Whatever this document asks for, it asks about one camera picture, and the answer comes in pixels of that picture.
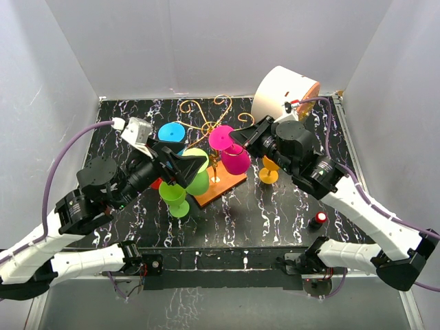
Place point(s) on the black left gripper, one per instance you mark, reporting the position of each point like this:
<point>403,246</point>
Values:
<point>183,168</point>

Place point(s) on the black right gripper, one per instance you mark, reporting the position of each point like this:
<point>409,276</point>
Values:
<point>249,137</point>

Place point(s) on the magenta plastic wine glass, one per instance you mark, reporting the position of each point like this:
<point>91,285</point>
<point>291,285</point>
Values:
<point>235,159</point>

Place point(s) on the blue plastic wine glass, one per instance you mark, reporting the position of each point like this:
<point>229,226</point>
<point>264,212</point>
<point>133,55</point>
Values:
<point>172,132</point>

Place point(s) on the green plastic wine glass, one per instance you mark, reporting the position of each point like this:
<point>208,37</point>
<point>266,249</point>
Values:
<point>200,183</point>
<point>175,198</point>

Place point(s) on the orange plastic wine glass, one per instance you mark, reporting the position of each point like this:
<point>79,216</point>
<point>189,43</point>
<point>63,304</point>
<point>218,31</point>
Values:
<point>269,173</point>

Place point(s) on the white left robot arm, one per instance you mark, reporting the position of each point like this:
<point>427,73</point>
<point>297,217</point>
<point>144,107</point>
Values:
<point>103,187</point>

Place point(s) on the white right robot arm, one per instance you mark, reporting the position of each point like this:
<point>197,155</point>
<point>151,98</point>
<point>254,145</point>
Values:
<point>398,253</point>

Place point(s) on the red plastic wine glass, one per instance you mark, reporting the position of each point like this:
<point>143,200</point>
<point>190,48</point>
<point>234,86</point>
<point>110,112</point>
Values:
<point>156,184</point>

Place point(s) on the white cylindrical container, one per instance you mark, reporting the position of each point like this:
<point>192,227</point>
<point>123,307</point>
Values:
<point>283,85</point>

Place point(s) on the red push button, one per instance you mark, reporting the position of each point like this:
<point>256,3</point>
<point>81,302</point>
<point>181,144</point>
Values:
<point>316,222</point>

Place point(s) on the gold wire wine glass rack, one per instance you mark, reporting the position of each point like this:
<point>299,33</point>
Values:
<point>220,181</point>

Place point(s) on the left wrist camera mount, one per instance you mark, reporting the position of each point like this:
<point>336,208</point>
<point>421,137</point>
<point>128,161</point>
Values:
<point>134,131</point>

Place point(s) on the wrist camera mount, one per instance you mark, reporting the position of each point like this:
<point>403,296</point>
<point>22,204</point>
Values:
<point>288,111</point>
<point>134,131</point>

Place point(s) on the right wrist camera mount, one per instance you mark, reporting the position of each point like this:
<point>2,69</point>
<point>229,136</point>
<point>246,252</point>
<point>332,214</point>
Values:
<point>288,111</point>

